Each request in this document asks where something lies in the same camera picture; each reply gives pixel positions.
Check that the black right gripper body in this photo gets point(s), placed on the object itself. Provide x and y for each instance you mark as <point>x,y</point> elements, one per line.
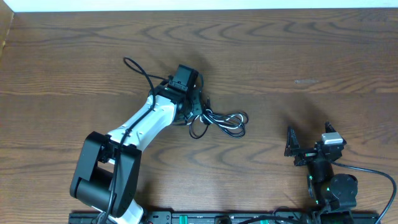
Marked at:
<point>306,155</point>

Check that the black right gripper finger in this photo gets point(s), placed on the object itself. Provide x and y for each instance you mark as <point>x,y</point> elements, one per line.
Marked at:
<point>329,128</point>
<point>292,147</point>

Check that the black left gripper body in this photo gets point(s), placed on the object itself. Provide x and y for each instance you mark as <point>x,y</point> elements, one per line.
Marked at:
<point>195,107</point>

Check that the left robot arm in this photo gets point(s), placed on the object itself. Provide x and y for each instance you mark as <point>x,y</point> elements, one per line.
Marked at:
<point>107,170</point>

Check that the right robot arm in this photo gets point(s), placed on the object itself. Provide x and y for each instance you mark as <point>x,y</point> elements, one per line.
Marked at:
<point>334,193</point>

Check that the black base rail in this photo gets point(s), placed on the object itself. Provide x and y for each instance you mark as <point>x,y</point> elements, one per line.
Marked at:
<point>283,216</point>

